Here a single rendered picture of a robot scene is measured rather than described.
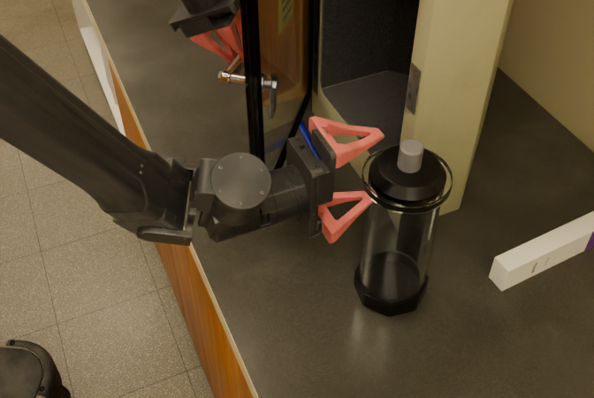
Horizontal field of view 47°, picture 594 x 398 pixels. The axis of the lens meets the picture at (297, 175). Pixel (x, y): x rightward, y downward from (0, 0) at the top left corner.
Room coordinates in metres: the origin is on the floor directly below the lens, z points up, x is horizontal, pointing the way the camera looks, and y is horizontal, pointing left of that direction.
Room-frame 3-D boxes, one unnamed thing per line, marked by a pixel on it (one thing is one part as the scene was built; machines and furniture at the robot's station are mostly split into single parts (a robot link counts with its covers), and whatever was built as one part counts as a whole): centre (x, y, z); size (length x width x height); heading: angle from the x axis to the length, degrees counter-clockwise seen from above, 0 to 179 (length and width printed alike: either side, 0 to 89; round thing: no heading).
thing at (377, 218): (0.59, -0.13, 1.06); 0.11 x 0.11 x 0.21
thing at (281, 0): (0.83, 0.02, 1.19); 0.30 x 0.01 x 0.40; 165
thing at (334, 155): (0.55, -0.05, 1.23); 0.09 x 0.07 x 0.07; 114
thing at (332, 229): (0.55, -0.05, 1.16); 0.09 x 0.07 x 0.07; 114
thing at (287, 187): (0.52, 0.02, 1.20); 0.07 x 0.07 x 0.10; 24
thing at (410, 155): (0.59, -0.13, 1.18); 0.09 x 0.09 x 0.07
